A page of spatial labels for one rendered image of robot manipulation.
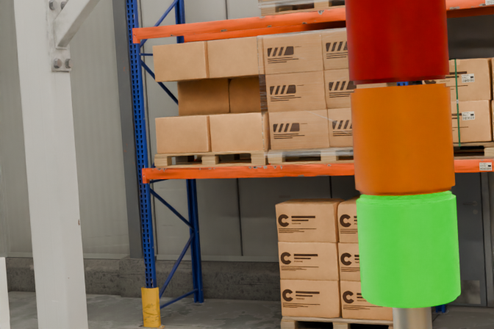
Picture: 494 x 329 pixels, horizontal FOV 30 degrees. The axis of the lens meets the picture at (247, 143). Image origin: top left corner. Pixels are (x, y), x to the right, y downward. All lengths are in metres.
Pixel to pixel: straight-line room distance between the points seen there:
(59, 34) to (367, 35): 2.56
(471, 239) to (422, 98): 9.14
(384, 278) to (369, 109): 0.08
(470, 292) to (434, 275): 9.23
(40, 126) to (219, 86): 6.54
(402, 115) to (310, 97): 8.06
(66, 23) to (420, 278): 2.57
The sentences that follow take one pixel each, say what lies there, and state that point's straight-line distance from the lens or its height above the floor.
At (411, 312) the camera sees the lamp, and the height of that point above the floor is 2.16.
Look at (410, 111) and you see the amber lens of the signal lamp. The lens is 0.45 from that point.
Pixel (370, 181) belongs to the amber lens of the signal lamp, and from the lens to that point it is 0.46.
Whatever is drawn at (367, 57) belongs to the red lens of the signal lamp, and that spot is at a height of 2.28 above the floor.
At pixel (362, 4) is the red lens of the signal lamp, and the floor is 2.31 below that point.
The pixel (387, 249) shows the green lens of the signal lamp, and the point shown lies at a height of 2.19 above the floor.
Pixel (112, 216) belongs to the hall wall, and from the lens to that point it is 11.22.
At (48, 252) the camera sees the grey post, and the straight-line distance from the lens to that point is 3.03.
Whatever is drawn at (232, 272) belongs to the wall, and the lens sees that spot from 10.41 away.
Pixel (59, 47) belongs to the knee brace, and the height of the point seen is 2.46.
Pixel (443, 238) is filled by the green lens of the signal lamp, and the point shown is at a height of 2.19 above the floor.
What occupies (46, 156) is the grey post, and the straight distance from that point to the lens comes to 2.99.
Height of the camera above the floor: 2.27
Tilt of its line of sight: 3 degrees down
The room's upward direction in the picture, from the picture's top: 4 degrees counter-clockwise
